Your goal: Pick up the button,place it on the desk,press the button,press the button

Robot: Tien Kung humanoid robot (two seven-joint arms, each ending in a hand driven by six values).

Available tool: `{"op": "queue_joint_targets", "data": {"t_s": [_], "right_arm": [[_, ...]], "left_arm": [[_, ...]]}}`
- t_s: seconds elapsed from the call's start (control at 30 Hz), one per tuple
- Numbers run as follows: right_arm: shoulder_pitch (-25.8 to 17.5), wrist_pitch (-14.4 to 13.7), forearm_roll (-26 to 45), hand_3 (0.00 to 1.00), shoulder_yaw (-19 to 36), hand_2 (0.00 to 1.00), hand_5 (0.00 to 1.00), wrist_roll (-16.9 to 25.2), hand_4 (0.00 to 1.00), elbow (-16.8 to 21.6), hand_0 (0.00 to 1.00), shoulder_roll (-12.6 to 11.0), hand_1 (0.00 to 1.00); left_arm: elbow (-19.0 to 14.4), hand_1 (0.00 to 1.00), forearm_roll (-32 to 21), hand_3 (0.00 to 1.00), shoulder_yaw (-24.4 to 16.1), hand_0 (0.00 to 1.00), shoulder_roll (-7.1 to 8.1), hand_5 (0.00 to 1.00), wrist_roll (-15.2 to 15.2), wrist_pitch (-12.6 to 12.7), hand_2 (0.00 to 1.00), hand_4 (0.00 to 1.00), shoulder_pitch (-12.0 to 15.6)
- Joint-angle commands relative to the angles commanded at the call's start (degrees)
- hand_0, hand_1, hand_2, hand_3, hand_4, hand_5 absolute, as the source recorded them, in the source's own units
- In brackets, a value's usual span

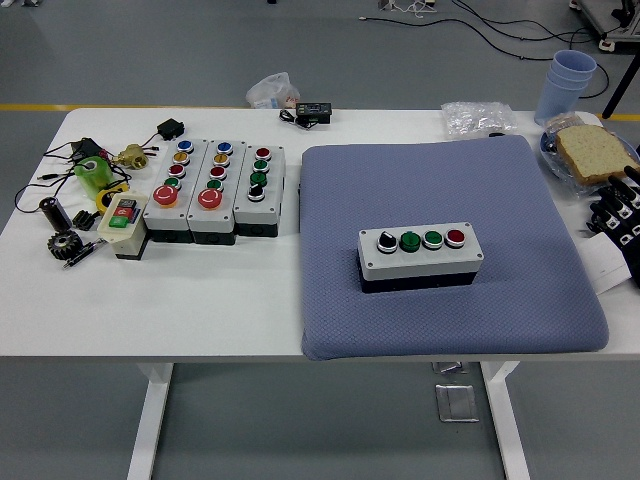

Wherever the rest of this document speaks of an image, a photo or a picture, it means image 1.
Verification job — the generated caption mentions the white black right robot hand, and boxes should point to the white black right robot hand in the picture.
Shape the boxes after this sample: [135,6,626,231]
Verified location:
[588,167,640,290]

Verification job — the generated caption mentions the grey four-button control box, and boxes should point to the grey four-button control box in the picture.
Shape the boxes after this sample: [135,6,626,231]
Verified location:
[357,221,485,295]

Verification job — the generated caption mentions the grey four-button selector box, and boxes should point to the grey four-button selector box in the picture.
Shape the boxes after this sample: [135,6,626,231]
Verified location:
[232,144,287,238]

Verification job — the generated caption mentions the grey five-button emergency stop box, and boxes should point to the grey five-button emergency stop box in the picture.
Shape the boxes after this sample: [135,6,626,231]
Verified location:
[142,137,209,245]
[186,138,247,246]

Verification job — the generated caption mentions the white paper card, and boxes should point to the white paper card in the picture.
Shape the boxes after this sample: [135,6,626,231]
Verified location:
[582,233,634,296]

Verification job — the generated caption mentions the slice of bread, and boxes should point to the slice of bread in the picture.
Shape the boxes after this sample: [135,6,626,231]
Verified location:
[555,124,640,186]

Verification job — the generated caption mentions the clear plastic food wrapper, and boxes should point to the clear plastic food wrapper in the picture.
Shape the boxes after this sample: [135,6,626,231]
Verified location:
[538,113,640,197]

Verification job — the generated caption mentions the black stand leg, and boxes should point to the black stand leg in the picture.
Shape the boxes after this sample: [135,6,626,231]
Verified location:
[601,49,640,120]

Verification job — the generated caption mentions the stacked pale blue cups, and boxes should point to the stacked pale blue cups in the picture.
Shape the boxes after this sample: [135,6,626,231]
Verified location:
[533,48,599,126]

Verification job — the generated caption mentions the clear bag of small parts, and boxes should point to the clear bag of small parts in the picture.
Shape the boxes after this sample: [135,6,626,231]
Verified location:
[440,100,519,141]

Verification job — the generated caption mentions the blue-grey quilted cushion mat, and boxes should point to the blue-grey quilted cushion mat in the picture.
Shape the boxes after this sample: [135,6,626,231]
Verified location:
[298,133,611,362]

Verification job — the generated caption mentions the white table leg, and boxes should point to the white table leg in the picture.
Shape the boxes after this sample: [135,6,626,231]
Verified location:
[480,360,531,480]
[126,363,175,480]

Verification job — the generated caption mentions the metal floor socket plate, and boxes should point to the metal floor socket plate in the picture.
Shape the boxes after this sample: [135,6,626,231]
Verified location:
[434,383,480,424]

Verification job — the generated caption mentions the clear plastic bag with contents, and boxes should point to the clear plastic bag with contents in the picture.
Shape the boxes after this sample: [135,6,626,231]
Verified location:
[245,72,301,110]

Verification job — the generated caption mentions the brass pipe fitting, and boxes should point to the brass pipe fitting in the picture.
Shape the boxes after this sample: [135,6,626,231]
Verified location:
[110,143,151,171]

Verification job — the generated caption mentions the yellow tape roll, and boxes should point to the yellow tape roll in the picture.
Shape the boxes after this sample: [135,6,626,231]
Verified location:
[95,187,132,216]

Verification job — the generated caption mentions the translucent green roll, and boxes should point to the translucent green roll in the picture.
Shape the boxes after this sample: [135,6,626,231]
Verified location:
[73,154,115,200]

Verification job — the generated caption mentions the black finned heat sink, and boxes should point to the black finned heat sink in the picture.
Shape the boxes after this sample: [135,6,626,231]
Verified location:
[73,209,104,232]

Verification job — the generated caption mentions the black metal pen tool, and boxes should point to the black metal pen tool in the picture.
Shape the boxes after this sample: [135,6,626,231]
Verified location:
[62,238,109,271]

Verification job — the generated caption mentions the dark metal gear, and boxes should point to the dark metal gear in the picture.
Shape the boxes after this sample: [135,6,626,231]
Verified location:
[47,230,85,261]

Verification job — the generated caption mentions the black cylindrical capacitor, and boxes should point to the black cylindrical capacitor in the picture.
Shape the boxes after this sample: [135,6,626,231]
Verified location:
[39,196,72,231]

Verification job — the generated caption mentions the grey equipment frame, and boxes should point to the grey equipment frame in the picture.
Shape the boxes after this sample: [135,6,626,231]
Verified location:
[569,0,640,51]

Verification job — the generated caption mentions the small metal floor bracket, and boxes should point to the small metal floor bracket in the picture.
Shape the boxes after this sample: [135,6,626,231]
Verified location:
[431,360,472,375]

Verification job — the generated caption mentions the black floor cable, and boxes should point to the black floor cable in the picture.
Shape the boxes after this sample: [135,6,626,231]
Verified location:
[358,0,611,101]

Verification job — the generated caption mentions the white floor cable bundle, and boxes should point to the white floor cable bundle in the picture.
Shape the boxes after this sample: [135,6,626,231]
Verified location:
[379,0,439,19]

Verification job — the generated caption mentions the black digital meter with cable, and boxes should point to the black digital meter with cable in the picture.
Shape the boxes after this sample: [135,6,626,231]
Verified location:
[278,101,335,133]

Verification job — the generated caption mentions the black servo with wires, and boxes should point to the black servo with wires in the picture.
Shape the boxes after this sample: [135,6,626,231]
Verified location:
[135,117,186,150]

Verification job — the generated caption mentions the cream red-green switch box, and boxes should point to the cream red-green switch box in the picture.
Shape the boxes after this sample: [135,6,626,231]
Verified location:
[96,192,151,261]

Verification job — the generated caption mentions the small black wired module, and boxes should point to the small black wired module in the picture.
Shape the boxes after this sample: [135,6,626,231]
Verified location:
[68,137,102,162]

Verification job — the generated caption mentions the black cable with plug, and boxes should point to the black cable with plug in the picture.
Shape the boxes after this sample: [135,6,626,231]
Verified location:
[13,167,86,215]

